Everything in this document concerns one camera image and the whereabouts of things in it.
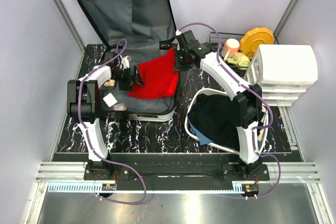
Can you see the white plastic basin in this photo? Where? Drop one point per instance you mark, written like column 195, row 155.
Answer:
column 260, row 129

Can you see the white black space suitcase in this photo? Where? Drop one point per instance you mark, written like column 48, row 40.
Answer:
column 148, row 27

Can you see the red garment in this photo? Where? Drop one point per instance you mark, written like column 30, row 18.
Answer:
column 160, row 79

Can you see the white drawer organizer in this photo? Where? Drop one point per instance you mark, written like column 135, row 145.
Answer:
column 284, row 72

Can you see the pink plastic cup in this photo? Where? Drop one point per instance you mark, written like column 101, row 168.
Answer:
column 231, row 46

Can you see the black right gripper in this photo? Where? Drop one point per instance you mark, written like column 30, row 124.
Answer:
column 178, row 66

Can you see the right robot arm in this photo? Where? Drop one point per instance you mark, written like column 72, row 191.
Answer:
column 245, row 99

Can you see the light blue shirt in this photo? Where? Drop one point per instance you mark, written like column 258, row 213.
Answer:
column 203, row 140

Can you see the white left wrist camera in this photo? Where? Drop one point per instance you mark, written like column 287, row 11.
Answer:
column 125, row 62

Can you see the black wire dish rack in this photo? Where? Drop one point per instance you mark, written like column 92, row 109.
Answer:
column 223, row 37

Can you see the white barcode box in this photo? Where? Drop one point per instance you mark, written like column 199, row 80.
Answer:
column 110, row 100

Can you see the aluminium rail frame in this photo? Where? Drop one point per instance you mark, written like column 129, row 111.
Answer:
column 293, row 194

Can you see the clear plastic pouch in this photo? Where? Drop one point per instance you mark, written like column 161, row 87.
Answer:
column 119, row 107

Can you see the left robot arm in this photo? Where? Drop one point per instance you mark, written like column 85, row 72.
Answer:
column 84, row 107

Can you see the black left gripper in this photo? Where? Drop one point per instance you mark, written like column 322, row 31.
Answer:
column 126, row 85

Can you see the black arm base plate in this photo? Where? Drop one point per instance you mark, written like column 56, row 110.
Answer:
column 227, row 167

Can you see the green plastic cup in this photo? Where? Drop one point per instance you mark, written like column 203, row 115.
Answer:
column 240, row 60

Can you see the yellow plate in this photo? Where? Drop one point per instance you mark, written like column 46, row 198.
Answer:
column 253, row 38

